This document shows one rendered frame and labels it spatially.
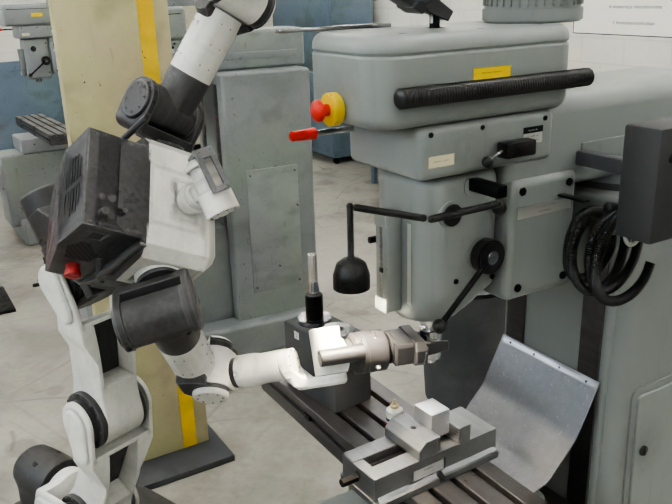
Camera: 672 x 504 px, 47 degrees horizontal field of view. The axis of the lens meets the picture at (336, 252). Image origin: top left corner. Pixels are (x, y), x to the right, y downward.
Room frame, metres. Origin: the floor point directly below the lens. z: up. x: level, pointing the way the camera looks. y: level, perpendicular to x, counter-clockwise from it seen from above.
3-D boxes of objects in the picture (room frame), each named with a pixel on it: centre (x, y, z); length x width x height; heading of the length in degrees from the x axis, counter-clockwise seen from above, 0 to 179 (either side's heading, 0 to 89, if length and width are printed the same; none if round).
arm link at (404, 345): (1.49, -0.11, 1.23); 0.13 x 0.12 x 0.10; 17
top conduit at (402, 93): (1.41, -0.30, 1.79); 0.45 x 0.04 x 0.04; 121
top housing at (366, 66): (1.52, -0.21, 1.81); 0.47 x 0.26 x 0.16; 121
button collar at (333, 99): (1.40, 0.00, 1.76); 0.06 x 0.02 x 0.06; 31
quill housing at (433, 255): (1.52, -0.20, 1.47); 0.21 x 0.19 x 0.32; 31
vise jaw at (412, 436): (1.48, -0.16, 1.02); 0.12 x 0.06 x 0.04; 33
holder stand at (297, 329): (1.85, 0.03, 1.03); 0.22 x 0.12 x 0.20; 37
